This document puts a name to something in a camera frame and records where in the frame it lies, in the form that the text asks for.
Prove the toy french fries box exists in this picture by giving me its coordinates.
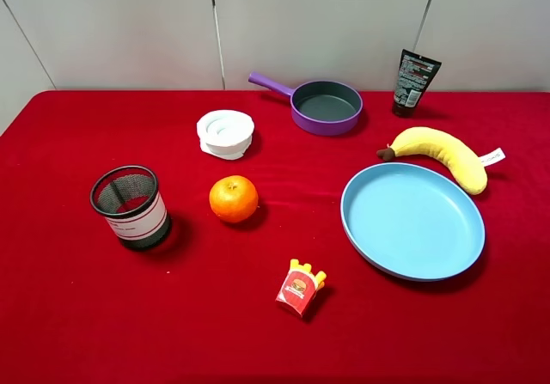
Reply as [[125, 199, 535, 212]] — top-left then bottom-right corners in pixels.
[[275, 259, 327, 318]]

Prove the red velvet tablecloth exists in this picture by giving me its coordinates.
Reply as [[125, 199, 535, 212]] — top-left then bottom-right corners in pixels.
[[0, 89, 550, 384]]

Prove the white round lidded container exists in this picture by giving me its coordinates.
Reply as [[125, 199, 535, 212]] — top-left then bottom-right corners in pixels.
[[197, 110, 254, 161]]

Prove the purple toy frying pan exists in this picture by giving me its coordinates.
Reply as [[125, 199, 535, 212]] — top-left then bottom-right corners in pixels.
[[248, 72, 364, 136]]

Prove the yellow plush banana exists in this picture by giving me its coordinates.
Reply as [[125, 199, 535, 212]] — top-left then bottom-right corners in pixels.
[[376, 126, 505, 195]]

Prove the orange fruit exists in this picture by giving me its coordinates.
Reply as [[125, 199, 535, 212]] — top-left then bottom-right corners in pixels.
[[209, 175, 259, 223]]

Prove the black cosmetic tube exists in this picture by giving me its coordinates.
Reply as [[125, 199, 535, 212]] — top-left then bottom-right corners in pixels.
[[392, 49, 442, 118]]

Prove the black mesh pen cup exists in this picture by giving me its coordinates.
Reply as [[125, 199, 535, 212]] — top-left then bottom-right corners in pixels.
[[89, 165, 172, 251]]

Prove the blue oval plate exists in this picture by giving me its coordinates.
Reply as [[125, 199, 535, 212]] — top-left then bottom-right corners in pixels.
[[340, 162, 486, 282]]

